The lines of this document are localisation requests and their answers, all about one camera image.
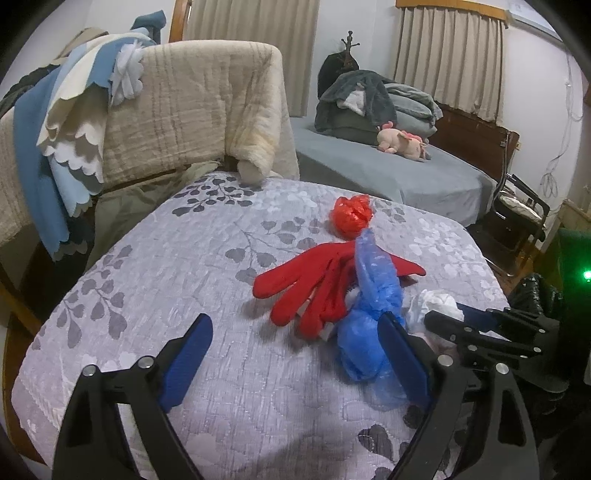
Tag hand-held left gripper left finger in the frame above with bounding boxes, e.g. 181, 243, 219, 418
52, 313, 214, 480

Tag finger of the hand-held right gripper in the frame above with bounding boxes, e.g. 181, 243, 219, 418
455, 302, 560, 335
424, 310, 544, 367

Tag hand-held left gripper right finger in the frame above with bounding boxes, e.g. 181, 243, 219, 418
378, 318, 541, 480

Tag pink plastic bag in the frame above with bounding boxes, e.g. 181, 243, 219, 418
411, 331, 459, 366

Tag white tissue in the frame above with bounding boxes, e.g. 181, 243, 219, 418
403, 289, 465, 334

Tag bin with black liner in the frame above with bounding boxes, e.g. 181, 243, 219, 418
507, 272, 563, 320

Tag blue plastic bag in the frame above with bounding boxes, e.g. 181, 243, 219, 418
335, 229, 419, 412

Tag red glove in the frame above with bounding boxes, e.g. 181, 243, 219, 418
252, 241, 427, 339

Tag red plastic ball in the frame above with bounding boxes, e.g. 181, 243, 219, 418
331, 195, 373, 240

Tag grey floral quilt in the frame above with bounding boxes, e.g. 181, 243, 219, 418
11, 176, 511, 480

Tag black metal chair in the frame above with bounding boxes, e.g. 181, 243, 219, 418
488, 172, 551, 278

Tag white chair cushion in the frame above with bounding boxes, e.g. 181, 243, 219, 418
500, 191, 542, 219

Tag olive cloth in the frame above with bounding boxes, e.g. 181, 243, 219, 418
92, 161, 223, 261

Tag bed with grey sheet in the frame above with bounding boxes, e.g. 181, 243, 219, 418
288, 113, 498, 228

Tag dark wooden headboard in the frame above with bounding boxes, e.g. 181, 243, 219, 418
435, 100, 521, 186

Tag pink plush toy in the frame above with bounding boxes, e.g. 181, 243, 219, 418
375, 121, 433, 163

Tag folded grey duvets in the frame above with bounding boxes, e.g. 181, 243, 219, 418
315, 69, 445, 145

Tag dark grey fleece blanket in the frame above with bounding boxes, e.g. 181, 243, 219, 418
315, 70, 399, 136

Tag blue white scalloped blankets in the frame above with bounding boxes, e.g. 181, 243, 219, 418
13, 34, 158, 260

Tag narrow beige curtain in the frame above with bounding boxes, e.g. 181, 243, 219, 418
392, 6, 507, 126

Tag black coat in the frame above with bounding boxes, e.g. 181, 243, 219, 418
318, 52, 362, 99

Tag wooden coat rack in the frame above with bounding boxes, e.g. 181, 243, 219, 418
340, 30, 362, 71

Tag white air conditioner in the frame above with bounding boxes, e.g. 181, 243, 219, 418
510, 0, 565, 43

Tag short wooden curtain pelmet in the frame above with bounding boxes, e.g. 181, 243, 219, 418
395, 0, 509, 22

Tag dark blue cloth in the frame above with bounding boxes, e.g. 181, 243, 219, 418
128, 9, 168, 43

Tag wide beige curtain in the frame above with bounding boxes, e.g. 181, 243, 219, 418
184, 0, 321, 117

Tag hanging wall cables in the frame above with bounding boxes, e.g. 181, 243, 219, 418
539, 53, 588, 200

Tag wooden window frame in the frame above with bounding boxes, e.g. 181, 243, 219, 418
168, 0, 193, 44

